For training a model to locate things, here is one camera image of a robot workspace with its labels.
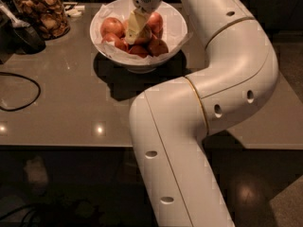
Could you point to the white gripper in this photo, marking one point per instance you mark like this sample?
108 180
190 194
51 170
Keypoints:
137 17

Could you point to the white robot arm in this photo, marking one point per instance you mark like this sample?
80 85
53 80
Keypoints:
169 121

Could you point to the red apple back right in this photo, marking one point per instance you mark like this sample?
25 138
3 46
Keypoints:
155 23

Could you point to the red apple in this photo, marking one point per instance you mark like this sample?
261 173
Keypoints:
112 25
155 23
157 47
112 38
139 51

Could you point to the red apple back left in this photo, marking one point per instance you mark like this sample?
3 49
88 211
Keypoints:
112 25

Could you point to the red apple front left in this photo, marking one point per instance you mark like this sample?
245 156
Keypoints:
112 38

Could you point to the red apple front centre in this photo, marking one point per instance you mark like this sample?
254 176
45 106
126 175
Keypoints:
139 51

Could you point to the red apple front right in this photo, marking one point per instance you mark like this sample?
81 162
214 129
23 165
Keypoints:
157 47

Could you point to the white ceramic bowl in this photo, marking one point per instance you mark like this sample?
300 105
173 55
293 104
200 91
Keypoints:
139 67

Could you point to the small white items on table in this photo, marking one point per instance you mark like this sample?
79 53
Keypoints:
74 11

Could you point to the glass jar of dried chips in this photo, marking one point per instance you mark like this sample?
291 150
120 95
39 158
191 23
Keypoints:
47 15

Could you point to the black kitchen appliance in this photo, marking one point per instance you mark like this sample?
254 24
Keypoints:
17 35

